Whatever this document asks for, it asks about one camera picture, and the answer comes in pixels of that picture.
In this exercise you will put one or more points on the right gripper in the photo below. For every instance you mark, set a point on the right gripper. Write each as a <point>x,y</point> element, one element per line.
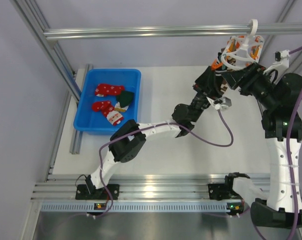
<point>252,73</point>

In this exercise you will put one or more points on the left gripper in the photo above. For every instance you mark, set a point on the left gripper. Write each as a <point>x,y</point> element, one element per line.
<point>206,82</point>

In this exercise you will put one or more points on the orange clothes peg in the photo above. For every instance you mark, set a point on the orange clothes peg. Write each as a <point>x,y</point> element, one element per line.
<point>216,64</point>

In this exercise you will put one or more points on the white round clip hanger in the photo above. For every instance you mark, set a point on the white round clip hanger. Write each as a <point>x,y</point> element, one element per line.
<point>243,50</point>

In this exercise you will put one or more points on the black striped sock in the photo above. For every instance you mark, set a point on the black striped sock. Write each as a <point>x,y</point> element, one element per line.
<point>217,72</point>

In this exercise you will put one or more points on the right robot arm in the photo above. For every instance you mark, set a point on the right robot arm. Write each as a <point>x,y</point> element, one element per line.
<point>282,206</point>

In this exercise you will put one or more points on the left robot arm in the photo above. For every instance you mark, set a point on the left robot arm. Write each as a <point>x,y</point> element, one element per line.
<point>127,142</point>

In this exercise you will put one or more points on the brown patterned sock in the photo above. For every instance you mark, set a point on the brown patterned sock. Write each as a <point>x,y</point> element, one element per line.
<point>224,86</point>

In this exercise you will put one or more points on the green tree sock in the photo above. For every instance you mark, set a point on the green tree sock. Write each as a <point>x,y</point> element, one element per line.
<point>125,98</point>

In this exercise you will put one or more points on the blue plastic bin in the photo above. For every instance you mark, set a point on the blue plastic bin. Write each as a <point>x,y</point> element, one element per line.
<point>130,79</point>

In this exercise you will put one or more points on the red santa sock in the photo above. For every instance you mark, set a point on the red santa sock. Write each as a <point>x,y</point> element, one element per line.
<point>108,111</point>

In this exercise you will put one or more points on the red snowflake sock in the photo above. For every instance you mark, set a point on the red snowflake sock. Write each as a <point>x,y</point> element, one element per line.
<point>103,90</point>

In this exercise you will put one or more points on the short aluminium profile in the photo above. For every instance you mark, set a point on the short aluminium profile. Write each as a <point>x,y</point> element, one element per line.
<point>83,112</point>

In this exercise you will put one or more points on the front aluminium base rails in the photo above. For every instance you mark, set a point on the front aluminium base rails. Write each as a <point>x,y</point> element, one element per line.
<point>62,187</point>

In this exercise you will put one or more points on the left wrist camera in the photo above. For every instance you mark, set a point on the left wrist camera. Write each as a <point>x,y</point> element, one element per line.
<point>220,104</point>

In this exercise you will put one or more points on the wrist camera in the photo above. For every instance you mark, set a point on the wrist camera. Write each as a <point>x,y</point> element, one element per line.
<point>220,104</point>
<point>282,62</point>

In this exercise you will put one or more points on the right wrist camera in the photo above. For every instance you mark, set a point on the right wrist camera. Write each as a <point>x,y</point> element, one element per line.
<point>282,62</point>

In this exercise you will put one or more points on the horizontal aluminium rail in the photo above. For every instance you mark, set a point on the horizontal aluminium rail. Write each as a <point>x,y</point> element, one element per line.
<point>272,29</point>

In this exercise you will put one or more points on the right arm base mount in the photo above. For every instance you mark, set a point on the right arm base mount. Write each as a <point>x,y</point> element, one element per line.
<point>220,191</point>

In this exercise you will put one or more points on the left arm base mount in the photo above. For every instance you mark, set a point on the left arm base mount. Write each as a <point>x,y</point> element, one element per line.
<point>82,193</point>

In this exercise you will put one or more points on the aluminium frame post left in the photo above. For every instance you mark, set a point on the aluminium frame post left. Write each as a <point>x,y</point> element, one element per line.
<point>34,19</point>

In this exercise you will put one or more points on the slotted cable duct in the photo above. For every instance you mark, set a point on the slotted cable duct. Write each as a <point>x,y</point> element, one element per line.
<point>141,207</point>

